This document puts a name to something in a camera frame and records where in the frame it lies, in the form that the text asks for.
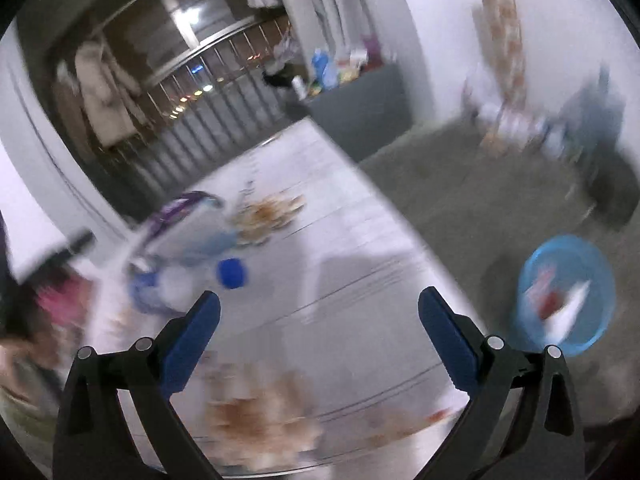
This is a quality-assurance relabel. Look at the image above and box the pink plastic bag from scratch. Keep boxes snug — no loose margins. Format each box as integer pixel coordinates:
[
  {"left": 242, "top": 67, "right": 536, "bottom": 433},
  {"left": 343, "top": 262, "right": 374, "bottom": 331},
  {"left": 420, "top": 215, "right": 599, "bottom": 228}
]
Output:
[{"left": 35, "top": 280, "right": 96, "bottom": 326}]

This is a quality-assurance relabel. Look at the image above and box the purple snack packet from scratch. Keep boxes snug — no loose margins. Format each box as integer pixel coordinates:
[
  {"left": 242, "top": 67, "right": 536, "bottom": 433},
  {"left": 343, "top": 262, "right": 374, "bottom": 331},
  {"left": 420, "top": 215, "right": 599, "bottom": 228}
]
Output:
[{"left": 145, "top": 191, "right": 226, "bottom": 241}]

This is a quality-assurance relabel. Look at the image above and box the grey cabinet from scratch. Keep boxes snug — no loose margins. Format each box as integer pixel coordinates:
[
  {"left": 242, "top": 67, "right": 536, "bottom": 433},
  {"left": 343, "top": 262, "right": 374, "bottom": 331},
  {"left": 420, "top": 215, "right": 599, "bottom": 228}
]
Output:
[{"left": 287, "top": 62, "right": 416, "bottom": 161}]

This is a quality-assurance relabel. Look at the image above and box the clear bottle with blue cap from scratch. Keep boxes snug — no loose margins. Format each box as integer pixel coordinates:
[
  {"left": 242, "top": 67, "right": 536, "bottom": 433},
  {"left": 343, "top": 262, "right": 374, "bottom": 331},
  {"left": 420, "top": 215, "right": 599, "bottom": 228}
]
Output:
[{"left": 127, "top": 257, "right": 248, "bottom": 313}]

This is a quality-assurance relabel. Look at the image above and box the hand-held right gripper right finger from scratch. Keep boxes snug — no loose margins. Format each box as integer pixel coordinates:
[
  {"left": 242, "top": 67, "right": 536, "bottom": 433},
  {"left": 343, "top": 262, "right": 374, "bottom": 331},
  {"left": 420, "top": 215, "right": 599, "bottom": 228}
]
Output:
[{"left": 417, "top": 286, "right": 586, "bottom": 480}]

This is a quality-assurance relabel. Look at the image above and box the beige puffer coat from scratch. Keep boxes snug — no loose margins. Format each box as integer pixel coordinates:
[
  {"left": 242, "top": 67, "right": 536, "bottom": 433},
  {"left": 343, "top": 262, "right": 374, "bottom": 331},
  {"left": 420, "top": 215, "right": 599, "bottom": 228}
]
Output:
[{"left": 75, "top": 42, "right": 146, "bottom": 148}]

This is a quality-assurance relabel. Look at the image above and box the blue detergent bottle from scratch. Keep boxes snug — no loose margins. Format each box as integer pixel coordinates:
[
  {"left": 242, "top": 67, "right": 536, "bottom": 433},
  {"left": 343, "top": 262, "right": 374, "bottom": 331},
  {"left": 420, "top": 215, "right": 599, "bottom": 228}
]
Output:
[{"left": 311, "top": 49, "right": 337, "bottom": 91}]

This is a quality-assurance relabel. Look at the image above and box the floral tablecloth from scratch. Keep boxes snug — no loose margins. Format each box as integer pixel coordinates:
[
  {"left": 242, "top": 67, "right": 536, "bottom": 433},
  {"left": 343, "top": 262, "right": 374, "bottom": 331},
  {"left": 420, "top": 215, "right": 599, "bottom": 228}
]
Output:
[{"left": 85, "top": 120, "right": 481, "bottom": 476}]

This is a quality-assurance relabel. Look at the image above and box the purple box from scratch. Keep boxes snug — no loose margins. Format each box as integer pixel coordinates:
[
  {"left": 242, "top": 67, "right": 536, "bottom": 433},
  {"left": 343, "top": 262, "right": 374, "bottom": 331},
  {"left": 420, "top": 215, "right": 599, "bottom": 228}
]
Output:
[{"left": 362, "top": 35, "right": 383, "bottom": 68}]

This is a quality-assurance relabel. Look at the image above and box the large water jug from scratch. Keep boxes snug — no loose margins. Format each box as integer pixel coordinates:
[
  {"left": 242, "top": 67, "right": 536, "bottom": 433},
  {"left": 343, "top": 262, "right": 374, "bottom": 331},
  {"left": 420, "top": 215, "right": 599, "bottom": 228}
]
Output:
[{"left": 550, "top": 65, "right": 631, "bottom": 171}]

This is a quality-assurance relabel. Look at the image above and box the black cloth item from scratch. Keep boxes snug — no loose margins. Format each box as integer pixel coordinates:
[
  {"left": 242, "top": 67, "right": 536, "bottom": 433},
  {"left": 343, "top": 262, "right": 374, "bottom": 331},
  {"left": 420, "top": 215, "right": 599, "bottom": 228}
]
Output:
[{"left": 262, "top": 67, "right": 296, "bottom": 88}]

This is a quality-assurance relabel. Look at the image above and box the grey curtain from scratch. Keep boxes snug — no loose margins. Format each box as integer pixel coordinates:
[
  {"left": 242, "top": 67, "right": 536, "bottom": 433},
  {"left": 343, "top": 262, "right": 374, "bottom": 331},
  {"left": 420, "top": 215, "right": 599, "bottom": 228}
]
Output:
[{"left": 235, "top": 0, "right": 351, "bottom": 61}]

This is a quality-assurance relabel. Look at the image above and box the black rice cooker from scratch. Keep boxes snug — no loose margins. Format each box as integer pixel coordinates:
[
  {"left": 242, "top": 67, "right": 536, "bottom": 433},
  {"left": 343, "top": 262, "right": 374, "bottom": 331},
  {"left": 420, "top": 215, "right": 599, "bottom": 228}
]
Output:
[{"left": 585, "top": 125, "right": 640, "bottom": 226}]

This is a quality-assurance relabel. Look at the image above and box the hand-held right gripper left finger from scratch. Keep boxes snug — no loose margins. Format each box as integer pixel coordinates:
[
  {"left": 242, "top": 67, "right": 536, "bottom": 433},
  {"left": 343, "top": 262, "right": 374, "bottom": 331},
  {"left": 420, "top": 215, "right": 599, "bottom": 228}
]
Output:
[{"left": 52, "top": 290, "right": 223, "bottom": 480}]

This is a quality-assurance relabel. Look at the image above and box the metal railing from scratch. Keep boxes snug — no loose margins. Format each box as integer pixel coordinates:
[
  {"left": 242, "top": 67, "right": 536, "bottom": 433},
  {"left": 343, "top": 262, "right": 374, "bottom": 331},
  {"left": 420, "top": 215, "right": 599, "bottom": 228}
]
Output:
[{"left": 50, "top": 10, "right": 301, "bottom": 211}]

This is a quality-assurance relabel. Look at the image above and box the blue plastic basket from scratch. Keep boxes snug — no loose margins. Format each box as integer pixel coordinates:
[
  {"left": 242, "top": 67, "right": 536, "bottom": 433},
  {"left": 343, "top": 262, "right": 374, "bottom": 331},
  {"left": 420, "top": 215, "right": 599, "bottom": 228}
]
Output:
[{"left": 517, "top": 234, "right": 617, "bottom": 358}]

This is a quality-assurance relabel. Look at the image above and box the tile-pattern carton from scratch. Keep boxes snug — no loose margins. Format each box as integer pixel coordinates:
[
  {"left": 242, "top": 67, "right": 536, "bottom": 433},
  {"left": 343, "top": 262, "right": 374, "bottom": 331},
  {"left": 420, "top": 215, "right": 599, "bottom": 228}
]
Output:
[{"left": 472, "top": 0, "right": 528, "bottom": 153}]

